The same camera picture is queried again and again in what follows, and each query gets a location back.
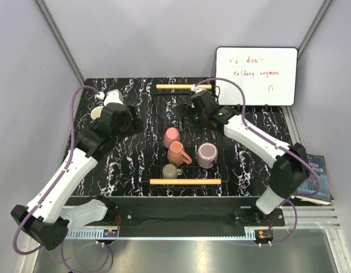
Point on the orange floral mug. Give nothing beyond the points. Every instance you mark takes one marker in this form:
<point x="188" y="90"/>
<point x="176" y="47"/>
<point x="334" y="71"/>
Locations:
<point x="176" y="154"/>

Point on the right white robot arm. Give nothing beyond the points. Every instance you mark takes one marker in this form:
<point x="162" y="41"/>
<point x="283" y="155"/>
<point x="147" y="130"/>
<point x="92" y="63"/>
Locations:
<point x="289" y="164"/>

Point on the black wire dish rack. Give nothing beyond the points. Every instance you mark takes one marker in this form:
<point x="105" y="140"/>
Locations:
<point x="169" y="108"/>

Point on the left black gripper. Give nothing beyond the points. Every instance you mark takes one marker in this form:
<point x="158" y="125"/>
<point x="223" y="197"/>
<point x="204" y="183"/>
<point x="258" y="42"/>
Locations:
<point x="135" y="125"/>

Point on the pink cup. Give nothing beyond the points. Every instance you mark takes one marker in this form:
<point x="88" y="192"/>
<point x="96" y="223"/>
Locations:
<point x="172" y="134"/>

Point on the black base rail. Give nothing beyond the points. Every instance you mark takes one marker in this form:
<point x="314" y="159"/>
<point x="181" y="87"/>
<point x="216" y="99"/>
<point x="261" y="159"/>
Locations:
<point x="175" y="217"/>

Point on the blue faceted cup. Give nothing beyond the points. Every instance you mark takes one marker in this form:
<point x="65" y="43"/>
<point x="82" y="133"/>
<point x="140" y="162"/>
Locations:
<point x="96" y="112"/>

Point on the grey small mug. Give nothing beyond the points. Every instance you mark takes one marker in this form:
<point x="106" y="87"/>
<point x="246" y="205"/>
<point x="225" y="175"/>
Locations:
<point x="170" y="171"/>

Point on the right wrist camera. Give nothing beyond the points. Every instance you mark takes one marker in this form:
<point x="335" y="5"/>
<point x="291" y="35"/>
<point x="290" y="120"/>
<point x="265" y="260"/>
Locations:
<point x="199" y="88"/>

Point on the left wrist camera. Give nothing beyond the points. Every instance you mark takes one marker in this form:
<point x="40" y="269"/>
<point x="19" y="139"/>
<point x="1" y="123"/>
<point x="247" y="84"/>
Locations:
<point x="112" y="96"/>

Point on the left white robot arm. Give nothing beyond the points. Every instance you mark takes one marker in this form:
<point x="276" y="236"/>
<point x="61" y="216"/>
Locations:
<point x="45" y="219"/>

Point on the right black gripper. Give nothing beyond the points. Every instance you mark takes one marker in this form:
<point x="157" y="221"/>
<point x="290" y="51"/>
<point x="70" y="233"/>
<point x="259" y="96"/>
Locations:
<point x="186" y="111"/>

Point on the white whiteboard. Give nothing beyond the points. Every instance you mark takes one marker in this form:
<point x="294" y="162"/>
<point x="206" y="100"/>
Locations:
<point x="267" y="75"/>

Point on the grey cable duct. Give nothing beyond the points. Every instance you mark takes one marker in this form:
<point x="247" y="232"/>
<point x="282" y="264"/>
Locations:
<point x="99" y="234"/>

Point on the blue book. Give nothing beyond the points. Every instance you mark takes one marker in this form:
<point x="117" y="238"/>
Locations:
<point x="309" y="190"/>

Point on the purple mug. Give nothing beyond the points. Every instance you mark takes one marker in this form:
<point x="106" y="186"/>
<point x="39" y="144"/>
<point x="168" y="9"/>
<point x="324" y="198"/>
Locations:
<point x="207" y="154"/>

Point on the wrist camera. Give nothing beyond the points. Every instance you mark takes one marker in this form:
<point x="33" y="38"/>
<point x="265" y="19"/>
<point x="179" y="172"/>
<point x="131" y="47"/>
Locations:
<point x="112" y="96"/>
<point x="199" y="88"/>

